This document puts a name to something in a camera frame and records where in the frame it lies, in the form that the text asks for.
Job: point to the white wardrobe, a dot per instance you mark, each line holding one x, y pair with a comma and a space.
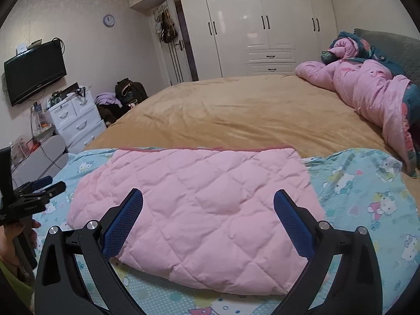
242, 23

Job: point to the black wall television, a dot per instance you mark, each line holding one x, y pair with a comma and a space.
34, 73

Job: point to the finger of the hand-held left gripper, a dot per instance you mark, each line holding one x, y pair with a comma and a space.
41, 183
55, 191

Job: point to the pink quilted jacket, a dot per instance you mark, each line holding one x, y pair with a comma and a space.
203, 203

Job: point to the hanging bags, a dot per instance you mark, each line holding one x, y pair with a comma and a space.
168, 28

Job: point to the black bracket glass shelf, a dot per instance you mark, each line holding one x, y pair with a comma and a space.
77, 90

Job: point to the blue cartoon printed blanket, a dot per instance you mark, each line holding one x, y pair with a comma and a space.
361, 197

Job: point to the white router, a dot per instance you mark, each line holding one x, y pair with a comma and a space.
22, 49

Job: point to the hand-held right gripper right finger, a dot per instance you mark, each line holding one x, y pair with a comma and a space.
292, 223

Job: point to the pink printed quilt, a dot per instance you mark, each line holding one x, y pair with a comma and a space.
370, 85

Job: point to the round wall clock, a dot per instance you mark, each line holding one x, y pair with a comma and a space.
109, 20

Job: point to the grey low cabinet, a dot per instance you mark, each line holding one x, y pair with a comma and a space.
46, 156

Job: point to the purple clothes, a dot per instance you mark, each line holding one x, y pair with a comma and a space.
106, 99

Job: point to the person's left forearm green sleeve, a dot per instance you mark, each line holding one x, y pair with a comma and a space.
13, 285

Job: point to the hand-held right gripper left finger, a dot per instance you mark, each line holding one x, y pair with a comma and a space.
124, 218

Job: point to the person's left hand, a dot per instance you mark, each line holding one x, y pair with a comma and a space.
8, 246

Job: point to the dark bag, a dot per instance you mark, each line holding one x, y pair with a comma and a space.
131, 92

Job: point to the tan bed sheet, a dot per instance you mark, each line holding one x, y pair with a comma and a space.
246, 115

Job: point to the white drawer cabinet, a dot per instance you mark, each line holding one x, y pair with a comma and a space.
77, 124

